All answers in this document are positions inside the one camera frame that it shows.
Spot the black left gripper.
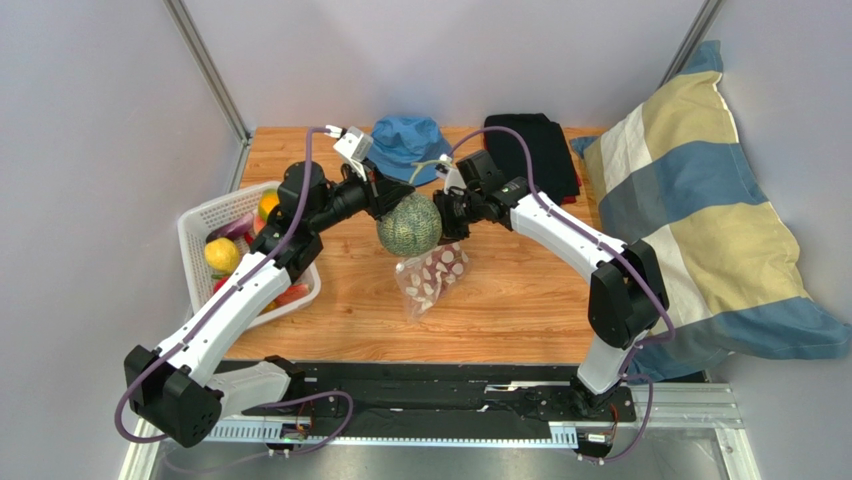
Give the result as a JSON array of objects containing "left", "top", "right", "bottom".
[{"left": 308, "top": 158, "right": 414, "bottom": 235}]

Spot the red toy grape bunch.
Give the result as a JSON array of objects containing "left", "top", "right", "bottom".
[{"left": 422, "top": 244, "right": 469, "bottom": 283}]

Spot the green netted toy melon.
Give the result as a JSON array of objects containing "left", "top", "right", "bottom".
[{"left": 377, "top": 193, "right": 442, "bottom": 257}]

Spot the clear dotted zip top bag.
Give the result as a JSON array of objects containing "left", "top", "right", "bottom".
[{"left": 395, "top": 242, "right": 470, "bottom": 322}]

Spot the yellow toy lemon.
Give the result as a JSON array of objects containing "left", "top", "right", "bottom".
[{"left": 204, "top": 237, "right": 241, "bottom": 274}]

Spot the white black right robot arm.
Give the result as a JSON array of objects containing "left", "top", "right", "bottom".
[{"left": 433, "top": 150, "right": 669, "bottom": 415}]

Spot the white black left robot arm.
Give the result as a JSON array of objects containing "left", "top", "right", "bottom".
[{"left": 114, "top": 161, "right": 416, "bottom": 448}]

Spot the blue bucket hat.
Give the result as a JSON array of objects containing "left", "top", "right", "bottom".
[{"left": 367, "top": 115, "right": 451, "bottom": 186}]

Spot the black folded cloth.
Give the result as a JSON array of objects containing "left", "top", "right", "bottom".
[{"left": 484, "top": 113, "right": 576, "bottom": 205}]

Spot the yellow green toy mango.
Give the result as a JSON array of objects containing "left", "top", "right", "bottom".
[{"left": 257, "top": 189, "right": 279, "bottom": 222}]

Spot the purple toy eggplant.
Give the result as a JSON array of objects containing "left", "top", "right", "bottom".
[{"left": 205, "top": 212, "right": 255, "bottom": 244}]

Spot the white plastic basket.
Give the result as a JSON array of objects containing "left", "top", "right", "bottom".
[{"left": 177, "top": 181, "right": 322, "bottom": 329}]

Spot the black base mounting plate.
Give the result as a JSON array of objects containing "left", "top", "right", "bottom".
[{"left": 240, "top": 361, "right": 637, "bottom": 441}]

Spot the striped blue yellow pillow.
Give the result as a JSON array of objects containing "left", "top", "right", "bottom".
[{"left": 571, "top": 41, "right": 851, "bottom": 381}]

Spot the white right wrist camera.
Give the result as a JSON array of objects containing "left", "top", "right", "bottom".
[{"left": 435, "top": 154, "right": 466, "bottom": 194}]

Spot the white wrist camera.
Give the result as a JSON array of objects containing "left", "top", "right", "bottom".
[
  {"left": 333, "top": 127, "right": 373, "bottom": 181},
  {"left": 435, "top": 154, "right": 466, "bottom": 194}
]

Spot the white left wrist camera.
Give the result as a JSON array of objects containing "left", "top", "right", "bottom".
[{"left": 333, "top": 127, "right": 373, "bottom": 181}]

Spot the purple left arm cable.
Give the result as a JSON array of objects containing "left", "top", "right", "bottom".
[{"left": 114, "top": 126, "right": 355, "bottom": 461}]

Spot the aluminium frame rail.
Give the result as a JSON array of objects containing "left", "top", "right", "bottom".
[{"left": 163, "top": 0, "right": 252, "bottom": 146}]

